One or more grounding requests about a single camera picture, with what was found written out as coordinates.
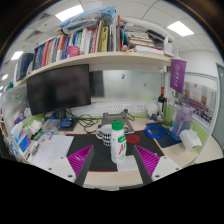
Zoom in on crumpled white tissue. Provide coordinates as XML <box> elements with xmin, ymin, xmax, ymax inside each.
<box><xmin>179</xmin><ymin>128</ymin><xmax>203</xmax><ymax>151</ymax></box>

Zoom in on ceiling light panels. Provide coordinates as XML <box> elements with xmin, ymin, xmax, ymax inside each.
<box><xmin>0</xmin><ymin>3</ymin><xmax>195</xmax><ymax>91</ymax></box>

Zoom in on dark wine bottle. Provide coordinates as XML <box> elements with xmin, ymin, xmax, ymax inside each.
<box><xmin>157</xmin><ymin>86</ymin><xmax>167</xmax><ymax>116</ymax></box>

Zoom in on flat round red coaster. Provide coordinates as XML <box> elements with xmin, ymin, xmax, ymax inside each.
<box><xmin>126</xmin><ymin>133</ymin><xmax>141</xmax><ymax>145</ymax></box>

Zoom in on white round jar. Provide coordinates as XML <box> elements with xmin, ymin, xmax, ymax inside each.
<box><xmin>146</xmin><ymin>103</ymin><xmax>159</xmax><ymax>118</ymax></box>

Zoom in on purple pennant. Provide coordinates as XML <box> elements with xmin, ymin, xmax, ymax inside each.
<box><xmin>169</xmin><ymin>58</ymin><xmax>188</xmax><ymax>94</ymax></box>

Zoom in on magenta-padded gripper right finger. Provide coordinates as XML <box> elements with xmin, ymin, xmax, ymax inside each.
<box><xmin>133</xmin><ymin>144</ymin><xmax>183</xmax><ymax>186</ymax></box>

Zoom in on folded white paper napkin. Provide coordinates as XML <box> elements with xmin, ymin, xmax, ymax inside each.
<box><xmin>117</xmin><ymin>154</ymin><xmax>138</xmax><ymax>173</ymax></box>

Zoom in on white paper sheet with writing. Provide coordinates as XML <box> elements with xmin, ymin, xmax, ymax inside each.
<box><xmin>32</xmin><ymin>133</ymin><xmax>75</xmax><ymax>170</ymax></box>

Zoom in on blue tissue box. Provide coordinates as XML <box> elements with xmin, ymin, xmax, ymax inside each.
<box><xmin>9</xmin><ymin>121</ymin><xmax>33</xmax><ymax>154</ymax></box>

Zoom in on purple translucent water jug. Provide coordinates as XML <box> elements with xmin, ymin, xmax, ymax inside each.
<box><xmin>170</xmin><ymin>103</ymin><xmax>195</xmax><ymax>142</ymax></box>

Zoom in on coiled blue cable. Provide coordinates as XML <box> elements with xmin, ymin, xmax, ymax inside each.
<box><xmin>143</xmin><ymin>123</ymin><xmax>167</xmax><ymax>140</ymax></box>

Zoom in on black desk mat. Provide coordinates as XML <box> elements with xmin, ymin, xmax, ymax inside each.
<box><xmin>66</xmin><ymin>131</ymin><xmax>165</xmax><ymax>173</ymax></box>

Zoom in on black-and-white checkered mug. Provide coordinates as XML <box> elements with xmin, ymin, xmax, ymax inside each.
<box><xmin>95</xmin><ymin>123</ymin><xmax>113</xmax><ymax>147</ymax></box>

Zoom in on black computer monitor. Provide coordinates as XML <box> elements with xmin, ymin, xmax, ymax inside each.
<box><xmin>26</xmin><ymin>63</ymin><xmax>92</xmax><ymax>117</ymax></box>

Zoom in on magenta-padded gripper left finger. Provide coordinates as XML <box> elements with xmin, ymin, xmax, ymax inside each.
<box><xmin>44</xmin><ymin>144</ymin><xmax>95</xmax><ymax>187</ymax></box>

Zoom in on dark blue mouse pad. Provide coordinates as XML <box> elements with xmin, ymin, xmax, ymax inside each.
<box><xmin>145</xmin><ymin>122</ymin><xmax>183</xmax><ymax>149</ymax></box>

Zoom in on tangled black cables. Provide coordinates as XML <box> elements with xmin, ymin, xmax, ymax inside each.
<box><xmin>65</xmin><ymin>108</ymin><xmax>101</xmax><ymax>134</ymax></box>

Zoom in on white wall power outlet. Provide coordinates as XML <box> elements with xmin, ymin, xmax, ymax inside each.
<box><xmin>121</xmin><ymin>103</ymin><xmax>133</xmax><ymax>114</ymax></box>
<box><xmin>134</xmin><ymin>103</ymin><xmax>146</xmax><ymax>114</ymax></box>
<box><xmin>107</xmin><ymin>103</ymin><xmax>120</xmax><ymax>115</ymax></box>

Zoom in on clear plastic box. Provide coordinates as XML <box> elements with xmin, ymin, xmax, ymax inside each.
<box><xmin>41</xmin><ymin>118</ymin><xmax>62</xmax><ymax>134</ymax></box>

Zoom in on wooden shelf with books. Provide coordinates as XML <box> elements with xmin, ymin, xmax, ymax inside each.
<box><xmin>14</xmin><ymin>4</ymin><xmax>179</xmax><ymax>85</ymax></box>

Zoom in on group photo poster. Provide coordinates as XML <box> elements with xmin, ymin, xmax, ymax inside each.
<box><xmin>179</xmin><ymin>79</ymin><xmax>214</xmax><ymax>124</ymax></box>

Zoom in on white green-capped drink bottle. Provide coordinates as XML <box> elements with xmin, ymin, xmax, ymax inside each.
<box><xmin>110</xmin><ymin>120</ymin><xmax>128</xmax><ymax>165</ymax></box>

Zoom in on small blue box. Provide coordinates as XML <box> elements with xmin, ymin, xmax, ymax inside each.
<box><xmin>59</xmin><ymin>117</ymin><xmax>74</xmax><ymax>130</ymax></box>

